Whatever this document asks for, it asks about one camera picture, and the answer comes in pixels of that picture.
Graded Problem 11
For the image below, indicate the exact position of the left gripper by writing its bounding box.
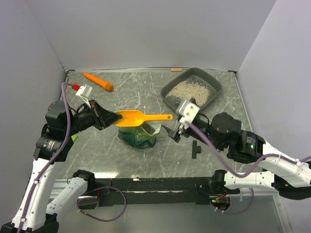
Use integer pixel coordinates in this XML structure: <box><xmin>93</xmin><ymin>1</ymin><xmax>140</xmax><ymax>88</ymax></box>
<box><xmin>64</xmin><ymin>99</ymin><xmax>122</xmax><ymax>136</ymax></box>

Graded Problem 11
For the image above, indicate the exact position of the yellow plastic scoop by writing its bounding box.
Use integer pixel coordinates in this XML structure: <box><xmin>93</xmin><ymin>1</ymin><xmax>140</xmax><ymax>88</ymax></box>
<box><xmin>114</xmin><ymin>110</ymin><xmax>173</xmax><ymax>127</ymax></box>

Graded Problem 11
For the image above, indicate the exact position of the green litter bag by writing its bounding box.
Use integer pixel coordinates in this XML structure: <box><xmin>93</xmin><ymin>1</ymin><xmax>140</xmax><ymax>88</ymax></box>
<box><xmin>118</xmin><ymin>122</ymin><xmax>161</xmax><ymax>149</ymax></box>

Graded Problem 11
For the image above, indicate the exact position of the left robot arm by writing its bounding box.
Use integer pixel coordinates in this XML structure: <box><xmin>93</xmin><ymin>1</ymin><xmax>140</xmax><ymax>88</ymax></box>
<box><xmin>0</xmin><ymin>100</ymin><xmax>122</xmax><ymax>233</ymax></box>

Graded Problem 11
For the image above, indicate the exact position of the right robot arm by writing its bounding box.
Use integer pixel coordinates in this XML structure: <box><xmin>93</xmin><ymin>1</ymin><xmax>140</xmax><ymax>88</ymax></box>
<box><xmin>164</xmin><ymin>112</ymin><xmax>311</xmax><ymax>200</ymax></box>

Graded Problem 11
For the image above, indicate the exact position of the litter granules pile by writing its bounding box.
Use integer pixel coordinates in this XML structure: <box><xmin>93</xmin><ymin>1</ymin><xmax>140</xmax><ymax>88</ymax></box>
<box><xmin>166</xmin><ymin>81</ymin><xmax>211</xmax><ymax>107</ymax></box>

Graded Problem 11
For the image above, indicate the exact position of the grey litter box tray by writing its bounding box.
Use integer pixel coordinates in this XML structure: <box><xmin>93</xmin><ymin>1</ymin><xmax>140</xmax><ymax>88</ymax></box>
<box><xmin>160</xmin><ymin>67</ymin><xmax>222</xmax><ymax>111</ymax></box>

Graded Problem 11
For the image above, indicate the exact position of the black T-shaped part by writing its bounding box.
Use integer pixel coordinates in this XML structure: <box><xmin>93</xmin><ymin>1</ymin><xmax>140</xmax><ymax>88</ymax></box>
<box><xmin>191</xmin><ymin>140</ymin><xmax>201</xmax><ymax>159</ymax></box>

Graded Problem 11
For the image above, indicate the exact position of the orange carrot toy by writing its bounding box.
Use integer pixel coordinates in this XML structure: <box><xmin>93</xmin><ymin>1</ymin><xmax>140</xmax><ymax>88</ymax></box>
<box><xmin>83</xmin><ymin>73</ymin><xmax>113</xmax><ymax>92</ymax></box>

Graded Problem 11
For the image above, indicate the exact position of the black base bar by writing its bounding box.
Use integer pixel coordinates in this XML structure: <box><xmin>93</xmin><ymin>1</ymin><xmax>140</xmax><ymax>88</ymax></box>
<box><xmin>72</xmin><ymin>169</ymin><xmax>240</xmax><ymax>209</ymax></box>

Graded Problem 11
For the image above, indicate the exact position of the brown tape piece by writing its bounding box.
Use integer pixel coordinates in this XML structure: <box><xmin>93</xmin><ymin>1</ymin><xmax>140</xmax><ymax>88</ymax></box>
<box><xmin>171</xmin><ymin>68</ymin><xmax>182</xmax><ymax>72</ymax></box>

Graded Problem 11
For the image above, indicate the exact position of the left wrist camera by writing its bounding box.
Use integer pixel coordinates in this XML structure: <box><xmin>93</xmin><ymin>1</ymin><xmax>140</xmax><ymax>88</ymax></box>
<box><xmin>72</xmin><ymin>83</ymin><xmax>92</xmax><ymax>107</ymax></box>

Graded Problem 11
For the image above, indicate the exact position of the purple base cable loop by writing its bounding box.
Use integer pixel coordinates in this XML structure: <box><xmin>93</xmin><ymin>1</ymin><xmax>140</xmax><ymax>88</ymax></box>
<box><xmin>76</xmin><ymin>185</ymin><xmax>127</xmax><ymax>222</ymax></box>

